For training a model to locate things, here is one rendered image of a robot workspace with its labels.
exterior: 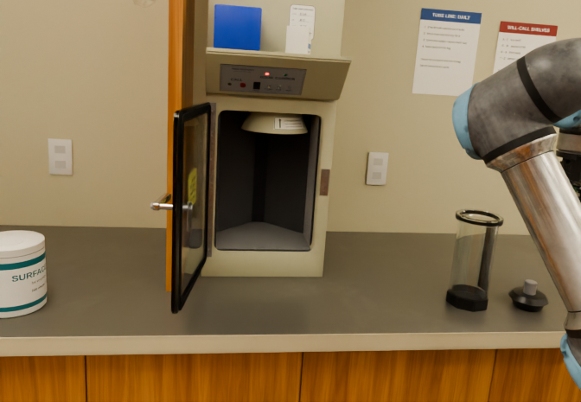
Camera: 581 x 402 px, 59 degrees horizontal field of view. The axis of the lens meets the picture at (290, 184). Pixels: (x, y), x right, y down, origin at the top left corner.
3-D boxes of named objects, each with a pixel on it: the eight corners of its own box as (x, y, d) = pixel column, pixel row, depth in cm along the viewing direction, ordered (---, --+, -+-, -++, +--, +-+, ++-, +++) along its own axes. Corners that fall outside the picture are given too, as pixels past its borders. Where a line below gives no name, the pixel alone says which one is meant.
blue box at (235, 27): (213, 48, 119) (214, 9, 117) (257, 52, 120) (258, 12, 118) (213, 47, 109) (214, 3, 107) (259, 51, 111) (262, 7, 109)
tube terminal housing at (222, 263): (203, 243, 156) (210, -24, 139) (308, 245, 161) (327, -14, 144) (200, 276, 132) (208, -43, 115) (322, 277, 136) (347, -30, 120)
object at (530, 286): (526, 296, 132) (530, 272, 131) (556, 312, 124) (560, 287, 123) (498, 300, 129) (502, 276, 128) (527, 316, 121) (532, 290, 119)
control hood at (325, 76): (205, 92, 122) (206, 48, 119) (337, 99, 126) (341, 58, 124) (203, 94, 110) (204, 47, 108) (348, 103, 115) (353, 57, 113)
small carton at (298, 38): (289, 54, 120) (290, 27, 118) (309, 55, 119) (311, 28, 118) (284, 53, 115) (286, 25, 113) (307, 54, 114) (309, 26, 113)
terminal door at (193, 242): (206, 260, 129) (210, 101, 120) (175, 317, 99) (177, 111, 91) (202, 260, 129) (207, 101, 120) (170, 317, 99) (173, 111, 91)
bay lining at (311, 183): (214, 220, 154) (218, 102, 147) (299, 222, 158) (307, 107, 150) (213, 248, 131) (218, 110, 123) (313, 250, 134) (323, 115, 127)
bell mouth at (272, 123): (239, 124, 143) (240, 105, 142) (302, 127, 146) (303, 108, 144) (242, 132, 126) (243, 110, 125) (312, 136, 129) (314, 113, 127)
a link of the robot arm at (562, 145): (551, 131, 124) (578, 133, 126) (547, 149, 125) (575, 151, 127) (575, 136, 117) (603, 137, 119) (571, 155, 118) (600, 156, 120)
